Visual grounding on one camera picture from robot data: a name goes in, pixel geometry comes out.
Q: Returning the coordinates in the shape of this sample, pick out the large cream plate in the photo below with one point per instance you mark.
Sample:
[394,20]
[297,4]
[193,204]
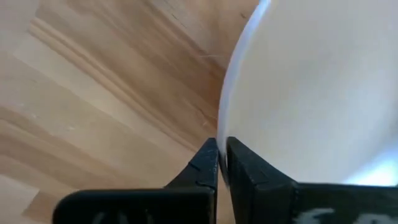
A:
[311,93]

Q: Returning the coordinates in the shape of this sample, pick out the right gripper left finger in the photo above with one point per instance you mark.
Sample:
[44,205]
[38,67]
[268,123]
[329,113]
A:
[140,205]

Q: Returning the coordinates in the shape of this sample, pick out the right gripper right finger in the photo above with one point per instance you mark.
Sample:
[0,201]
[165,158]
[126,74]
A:
[280,205]

